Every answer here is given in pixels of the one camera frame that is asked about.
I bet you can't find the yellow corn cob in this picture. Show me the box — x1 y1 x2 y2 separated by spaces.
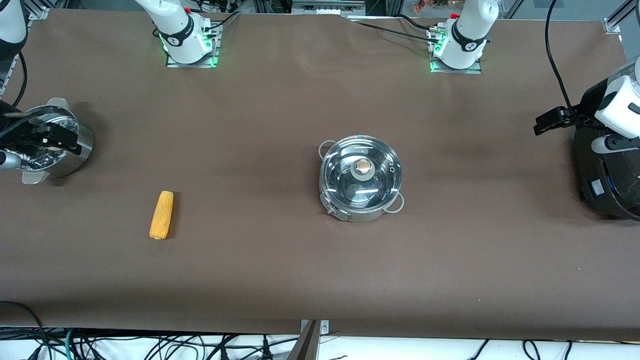
149 190 175 241

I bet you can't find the glass lid with beige knob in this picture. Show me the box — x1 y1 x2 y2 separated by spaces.
320 135 402 210

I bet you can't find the steel steamer pot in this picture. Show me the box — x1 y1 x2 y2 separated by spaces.
2 97 95 185

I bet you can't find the black rice cooker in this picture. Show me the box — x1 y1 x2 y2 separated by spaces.
573 125 640 222

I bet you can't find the brown table cover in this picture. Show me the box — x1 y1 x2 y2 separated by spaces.
0 7 640 341

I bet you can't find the grey metal box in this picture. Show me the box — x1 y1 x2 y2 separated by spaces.
291 0 366 16

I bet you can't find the dark metal strut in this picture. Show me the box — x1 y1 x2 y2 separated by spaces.
286 320 321 360

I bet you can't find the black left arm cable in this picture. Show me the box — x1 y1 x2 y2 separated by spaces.
544 0 583 121

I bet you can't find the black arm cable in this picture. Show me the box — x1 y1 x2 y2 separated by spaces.
10 50 27 108
544 0 583 121

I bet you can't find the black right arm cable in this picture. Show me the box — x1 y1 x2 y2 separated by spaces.
10 50 27 108

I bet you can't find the aluminium side rail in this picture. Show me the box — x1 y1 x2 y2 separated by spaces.
0 50 23 96

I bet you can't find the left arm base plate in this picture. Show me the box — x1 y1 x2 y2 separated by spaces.
430 25 482 75

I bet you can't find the aluminium frame profile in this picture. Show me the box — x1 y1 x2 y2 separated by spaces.
602 0 640 35
27 0 51 21

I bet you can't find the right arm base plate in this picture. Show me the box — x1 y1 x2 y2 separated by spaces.
166 22 221 68

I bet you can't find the black base cable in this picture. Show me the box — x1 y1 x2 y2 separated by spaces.
202 12 242 38
394 13 438 31
350 19 441 45

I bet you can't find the black looping floor cable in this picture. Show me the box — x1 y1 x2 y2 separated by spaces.
0 301 51 360

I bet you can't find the teal floor cable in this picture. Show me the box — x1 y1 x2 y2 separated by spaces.
62 327 77 360

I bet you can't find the metal pot with loop handles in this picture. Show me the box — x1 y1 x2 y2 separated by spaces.
318 135 405 223

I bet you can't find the silver edge bracket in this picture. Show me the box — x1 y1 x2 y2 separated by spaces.
300 319 330 335

